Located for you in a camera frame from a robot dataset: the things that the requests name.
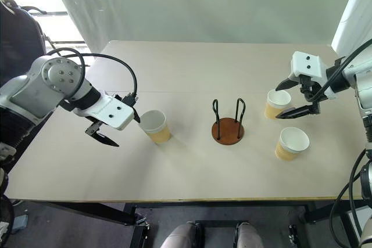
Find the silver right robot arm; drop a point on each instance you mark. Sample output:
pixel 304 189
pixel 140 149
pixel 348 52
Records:
pixel 363 82

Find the white side curtain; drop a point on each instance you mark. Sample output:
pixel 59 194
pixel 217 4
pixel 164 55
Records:
pixel 356 12

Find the dark fabric chair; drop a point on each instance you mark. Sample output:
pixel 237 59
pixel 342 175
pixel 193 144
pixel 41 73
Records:
pixel 17 41

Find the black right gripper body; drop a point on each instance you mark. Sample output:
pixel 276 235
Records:
pixel 308 86

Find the white backdrop curtain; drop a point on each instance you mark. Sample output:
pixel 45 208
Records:
pixel 189 4

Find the small blue block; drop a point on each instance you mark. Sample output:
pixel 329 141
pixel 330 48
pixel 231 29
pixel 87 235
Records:
pixel 21 222

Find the black metal table frame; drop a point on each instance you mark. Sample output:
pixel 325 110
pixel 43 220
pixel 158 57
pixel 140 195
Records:
pixel 98 212

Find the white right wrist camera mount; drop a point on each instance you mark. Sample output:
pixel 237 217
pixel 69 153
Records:
pixel 308 66

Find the grey rounded shape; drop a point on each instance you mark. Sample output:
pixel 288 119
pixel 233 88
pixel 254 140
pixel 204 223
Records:
pixel 250 235
pixel 181 235

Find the smooth brown paper cup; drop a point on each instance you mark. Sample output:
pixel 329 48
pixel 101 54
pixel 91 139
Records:
pixel 158 134
pixel 271 110

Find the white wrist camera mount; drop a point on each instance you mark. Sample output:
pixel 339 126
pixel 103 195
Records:
pixel 308 66
pixel 114 113

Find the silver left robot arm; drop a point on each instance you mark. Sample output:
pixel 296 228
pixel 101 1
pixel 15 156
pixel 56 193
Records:
pixel 37 88

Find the ribbed brown paper cup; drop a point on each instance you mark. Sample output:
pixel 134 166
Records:
pixel 286 152

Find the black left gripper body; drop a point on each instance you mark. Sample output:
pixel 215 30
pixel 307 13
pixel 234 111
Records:
pixel 93 128

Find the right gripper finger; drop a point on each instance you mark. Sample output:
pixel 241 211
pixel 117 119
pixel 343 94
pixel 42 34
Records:
pixel 296 112
pixel 286 83

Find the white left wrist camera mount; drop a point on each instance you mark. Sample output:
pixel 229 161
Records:
pixel 114 113

